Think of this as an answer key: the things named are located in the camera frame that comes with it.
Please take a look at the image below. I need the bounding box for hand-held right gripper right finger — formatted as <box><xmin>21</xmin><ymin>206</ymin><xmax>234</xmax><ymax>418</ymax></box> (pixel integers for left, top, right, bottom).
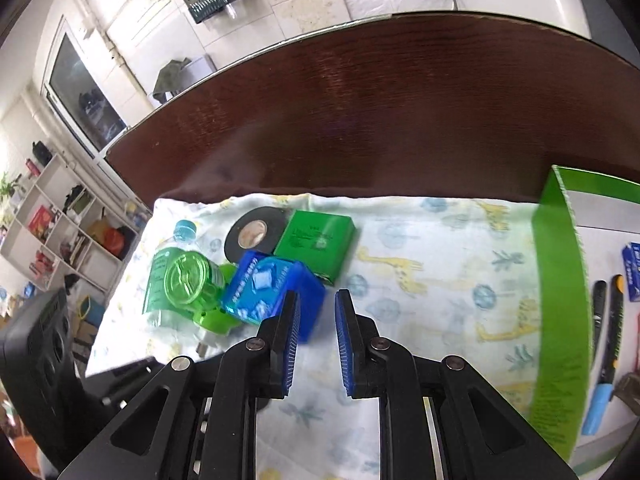
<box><xmin>334</xmin><ymin>289</ymin><xmax>576</xmax><ymax>480</ymax></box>

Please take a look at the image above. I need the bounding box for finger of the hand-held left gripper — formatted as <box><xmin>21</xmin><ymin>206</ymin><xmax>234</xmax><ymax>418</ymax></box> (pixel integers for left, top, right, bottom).
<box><xmin>80</xmin><ymin>356</ymin><xmax>157</xmax><ymax>411</ymax></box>

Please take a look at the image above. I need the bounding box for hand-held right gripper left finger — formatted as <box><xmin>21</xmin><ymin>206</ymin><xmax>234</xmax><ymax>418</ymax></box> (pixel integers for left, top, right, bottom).
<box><xmin>57</xmin><ymin>290</ymin><xmax>301</xmax><ymax>480</ymax></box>

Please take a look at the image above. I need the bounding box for blue plastic box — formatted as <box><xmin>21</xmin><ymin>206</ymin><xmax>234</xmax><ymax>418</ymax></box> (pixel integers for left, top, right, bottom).
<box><xmin>221</xmin><ymin>251</ymin><xmax>327</xmax><ymax>345</ymax></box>

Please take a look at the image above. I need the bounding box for clear green bottle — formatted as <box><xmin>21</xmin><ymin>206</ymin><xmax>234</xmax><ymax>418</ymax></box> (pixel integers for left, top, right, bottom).
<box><xmin>143</xmin><ymin>220</ymin><xmax>226</xmax><ymax>328</ymax></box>

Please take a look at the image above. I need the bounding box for small green box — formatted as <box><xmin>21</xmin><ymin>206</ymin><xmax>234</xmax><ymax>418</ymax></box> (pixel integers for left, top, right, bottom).
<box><xmin>272</xmin><ymin>210</ymin><xmax>357</xmax><ymax>288</ymax></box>

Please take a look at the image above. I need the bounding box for green mosquito repellent heater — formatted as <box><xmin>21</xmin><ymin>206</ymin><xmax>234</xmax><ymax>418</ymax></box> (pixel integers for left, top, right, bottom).
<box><xmin>164</xmin><ymin>252</ymin><xmax>242</xmax><ymax>361</ymax></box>

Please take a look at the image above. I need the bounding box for black tape roll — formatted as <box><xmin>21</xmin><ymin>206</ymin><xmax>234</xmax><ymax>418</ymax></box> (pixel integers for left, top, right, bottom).
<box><xmin>224</xmin><ymin>206</ymin><xmax>292</xmax><ymax>264</ymax></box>

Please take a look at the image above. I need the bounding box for green cardboard box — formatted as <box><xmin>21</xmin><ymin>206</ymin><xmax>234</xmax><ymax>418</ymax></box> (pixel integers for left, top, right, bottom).
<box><xmin>527</xmin><ymin>164</ymin><xmax>640</xmax><ymax>480</ymax></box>

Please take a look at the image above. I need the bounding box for black marker white cap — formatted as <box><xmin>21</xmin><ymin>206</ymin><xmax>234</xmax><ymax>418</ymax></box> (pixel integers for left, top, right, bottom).
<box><xmin>591</xmin><ymin>280</ymin><xmax>608</xmax><ymax>351</ymax></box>

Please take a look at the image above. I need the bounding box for black marker blue cap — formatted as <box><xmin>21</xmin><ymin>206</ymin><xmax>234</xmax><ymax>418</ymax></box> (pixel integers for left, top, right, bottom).
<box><xmin>581</xmin><ymin>274</ymin><xmax>626</xmax><ymax>436</ymax></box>

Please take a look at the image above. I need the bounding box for brown hair claw clip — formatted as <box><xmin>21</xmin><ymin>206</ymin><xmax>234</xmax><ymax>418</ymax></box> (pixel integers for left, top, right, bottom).
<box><xmin>614</xmin><ymin>372</ymin><xmax>640</xmax><ymax>411</ymax></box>

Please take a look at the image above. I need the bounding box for small blue box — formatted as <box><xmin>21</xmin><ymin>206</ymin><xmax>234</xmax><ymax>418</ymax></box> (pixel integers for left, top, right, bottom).
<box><xmin>620</xmin><ymin>241</ymin><xmax>640</xmax><ymax>304</ymax></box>

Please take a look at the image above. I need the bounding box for teal storage bin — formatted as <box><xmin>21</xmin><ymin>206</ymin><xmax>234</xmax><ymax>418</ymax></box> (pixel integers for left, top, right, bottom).
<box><xmin>75</xmin><ymin>297</ymin><xmax>107</xmax><ymax>327</ymax></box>

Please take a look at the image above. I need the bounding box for giraffe printed blanket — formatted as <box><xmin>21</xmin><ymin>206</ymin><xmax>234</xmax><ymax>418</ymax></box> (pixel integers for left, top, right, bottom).
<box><xmin>85</xmin><ymin>192</ymin><xmax>551</xmax><ymax>480</ymax></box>

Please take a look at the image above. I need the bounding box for white storage shelf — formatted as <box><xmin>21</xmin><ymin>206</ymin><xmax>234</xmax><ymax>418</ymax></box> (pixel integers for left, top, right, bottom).
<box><xmin>0</xmin><ymin>152</ymin><xmax>143</xmax><ymax>311</ymax></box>

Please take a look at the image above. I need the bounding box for green houseplant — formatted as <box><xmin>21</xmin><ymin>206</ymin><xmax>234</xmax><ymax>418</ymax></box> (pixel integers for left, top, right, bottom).
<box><xmin>0</xmin><ymin>172</ymin><xmax>23</xmax><ymax>202</ymax></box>

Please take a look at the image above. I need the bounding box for brown wooden headboard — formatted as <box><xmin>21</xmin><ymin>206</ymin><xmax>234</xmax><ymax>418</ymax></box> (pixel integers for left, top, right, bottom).
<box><xmin>102</xmin><ymin>10</ymin><xmax>640</xmax><ymax>206</ymax></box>

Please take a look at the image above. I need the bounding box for glass door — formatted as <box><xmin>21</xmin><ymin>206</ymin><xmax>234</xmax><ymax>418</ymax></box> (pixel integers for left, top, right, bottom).
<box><xmin>42</xmin><ymin>17</ymin><xmax>132</xmax><ymax>158</ymax></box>

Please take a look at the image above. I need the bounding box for green cloth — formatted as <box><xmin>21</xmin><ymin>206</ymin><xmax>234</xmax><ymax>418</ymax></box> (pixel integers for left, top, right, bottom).
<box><xmin>151</xmin><ymin>57</ymin><xmax>193</xmax><ymax>106</ymax></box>

